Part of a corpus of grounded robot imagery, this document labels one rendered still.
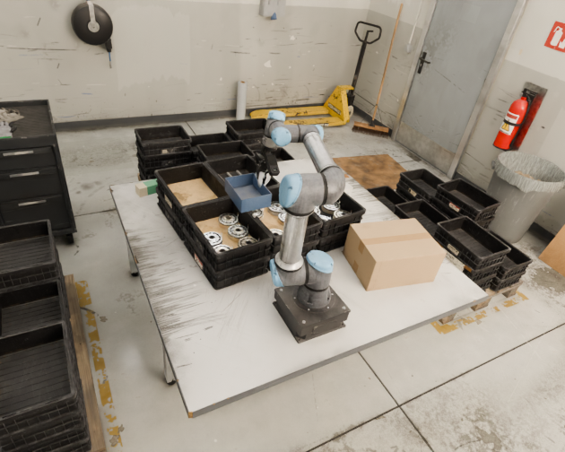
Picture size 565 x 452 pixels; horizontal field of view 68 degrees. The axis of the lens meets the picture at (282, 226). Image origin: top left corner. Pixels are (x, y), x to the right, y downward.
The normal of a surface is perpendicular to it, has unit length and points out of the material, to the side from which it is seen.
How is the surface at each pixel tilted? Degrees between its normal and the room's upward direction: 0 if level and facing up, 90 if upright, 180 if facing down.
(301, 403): 0
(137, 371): 0
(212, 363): 0
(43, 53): 90
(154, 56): 90
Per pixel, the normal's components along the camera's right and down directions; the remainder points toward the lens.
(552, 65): -0.88, 0.19
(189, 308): 0.12, -0.80
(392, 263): 0.29, 0.60
